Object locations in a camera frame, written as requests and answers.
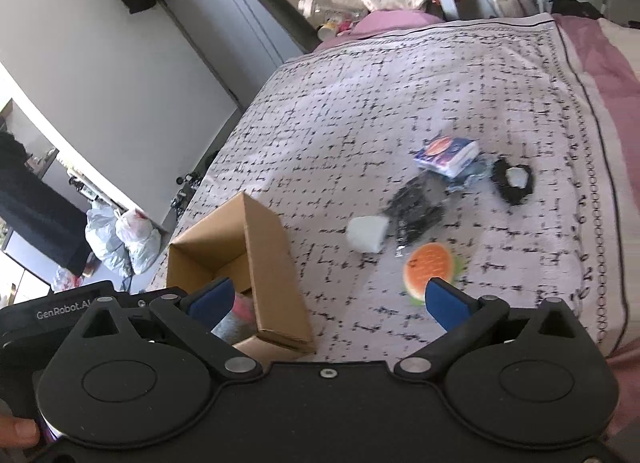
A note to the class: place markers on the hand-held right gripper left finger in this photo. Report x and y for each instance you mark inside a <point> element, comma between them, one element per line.
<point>215,299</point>

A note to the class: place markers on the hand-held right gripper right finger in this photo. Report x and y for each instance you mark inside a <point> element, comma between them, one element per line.
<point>445,300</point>

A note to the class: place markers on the watermelon plush toy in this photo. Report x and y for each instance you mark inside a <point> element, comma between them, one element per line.
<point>430,263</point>

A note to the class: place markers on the cardboard box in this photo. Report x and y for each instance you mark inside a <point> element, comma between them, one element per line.
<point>270,268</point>

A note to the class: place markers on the black plastic packet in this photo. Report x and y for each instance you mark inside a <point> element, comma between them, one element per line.
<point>415,213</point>

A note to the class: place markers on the light blue towel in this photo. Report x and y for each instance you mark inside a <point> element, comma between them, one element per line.
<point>367,233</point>

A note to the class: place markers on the black scrunchie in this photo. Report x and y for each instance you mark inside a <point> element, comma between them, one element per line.
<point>502,188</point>

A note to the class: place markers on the clear plastic wrapper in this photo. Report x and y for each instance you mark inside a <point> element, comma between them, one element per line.
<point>475,175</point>

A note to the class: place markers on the purple snack packet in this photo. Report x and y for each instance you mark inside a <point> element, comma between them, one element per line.
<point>445,153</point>

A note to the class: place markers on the person's left hand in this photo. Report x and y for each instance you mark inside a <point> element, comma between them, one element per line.
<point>17,428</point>

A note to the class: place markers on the white trash bag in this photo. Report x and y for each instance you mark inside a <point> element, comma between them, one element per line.
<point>140,243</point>

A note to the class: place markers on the grey trash bag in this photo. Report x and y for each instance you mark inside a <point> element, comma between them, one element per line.
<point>102,238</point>

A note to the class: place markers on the dark cloth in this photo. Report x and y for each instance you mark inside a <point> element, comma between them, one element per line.
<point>35,213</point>

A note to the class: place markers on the printed blanket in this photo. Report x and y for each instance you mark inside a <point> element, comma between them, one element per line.
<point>350,118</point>

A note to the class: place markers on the grey door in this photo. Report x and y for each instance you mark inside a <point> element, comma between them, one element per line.
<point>225,18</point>

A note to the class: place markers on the paper cup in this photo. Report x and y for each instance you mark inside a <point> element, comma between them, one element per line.
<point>327,32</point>

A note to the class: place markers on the clear plastic bottle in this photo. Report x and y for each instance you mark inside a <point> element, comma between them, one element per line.
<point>315,8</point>

